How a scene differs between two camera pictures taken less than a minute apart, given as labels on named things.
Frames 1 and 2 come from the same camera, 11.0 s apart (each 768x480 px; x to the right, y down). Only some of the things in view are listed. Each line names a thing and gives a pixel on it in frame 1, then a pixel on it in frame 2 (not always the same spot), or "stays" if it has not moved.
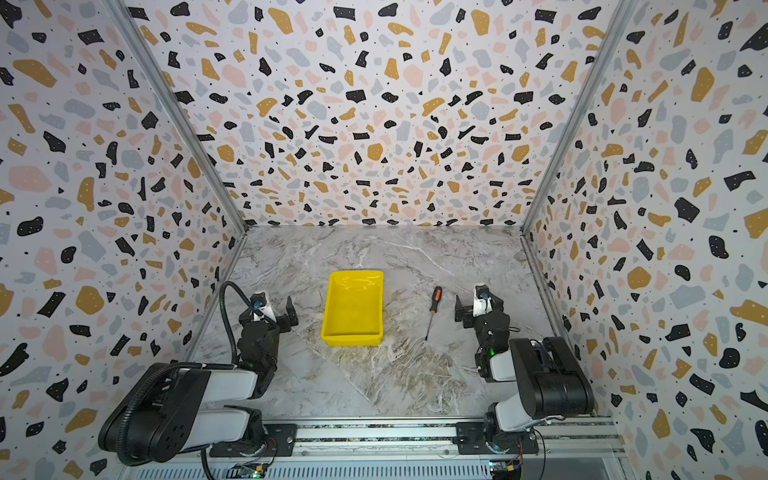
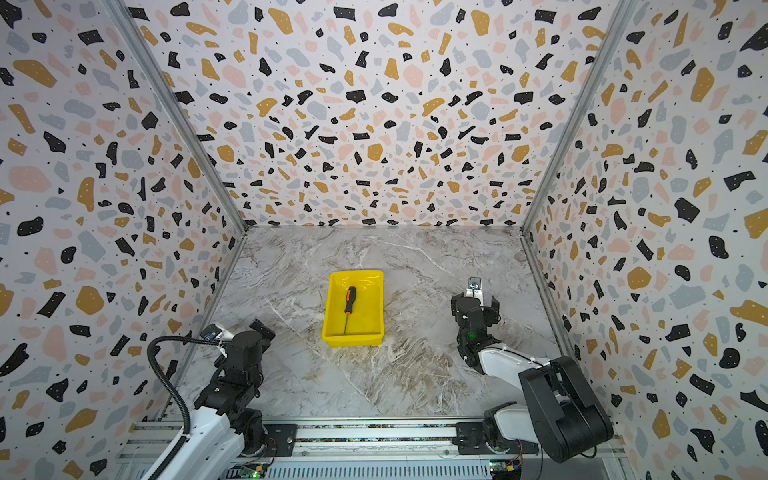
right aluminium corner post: x=576 y=116 stays
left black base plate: x=281 y=440 stays
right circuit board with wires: x=505 y=469 stays
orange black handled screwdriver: x=437 y=294 → x=350 y=302
